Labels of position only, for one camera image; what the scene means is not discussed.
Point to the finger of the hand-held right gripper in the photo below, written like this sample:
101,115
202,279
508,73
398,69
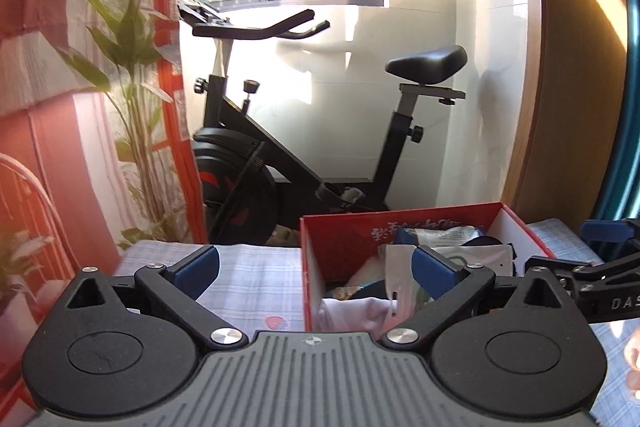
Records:
575,268
607,234

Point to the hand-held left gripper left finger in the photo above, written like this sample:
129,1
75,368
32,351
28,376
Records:
197,269

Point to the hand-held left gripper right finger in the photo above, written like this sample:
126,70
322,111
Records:
432,274

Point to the red cardboard box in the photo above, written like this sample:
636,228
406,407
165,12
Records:
311,277

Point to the person's right hand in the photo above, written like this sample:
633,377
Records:
634,359

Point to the white plastic packet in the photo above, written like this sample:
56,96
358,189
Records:
400,277

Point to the silver printed packet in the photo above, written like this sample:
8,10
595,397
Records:
440,236

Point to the blue plaid bed sheet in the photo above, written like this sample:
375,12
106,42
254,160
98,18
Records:
260,277

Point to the teal pole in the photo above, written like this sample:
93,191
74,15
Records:
620,157

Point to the white cloth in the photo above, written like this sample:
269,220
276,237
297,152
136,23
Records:
355,314

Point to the black exercise bike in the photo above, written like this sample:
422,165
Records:
235,187

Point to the wooden board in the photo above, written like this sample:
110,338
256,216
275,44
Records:
565,107

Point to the printed backdrop cloth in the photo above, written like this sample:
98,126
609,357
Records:
50,132

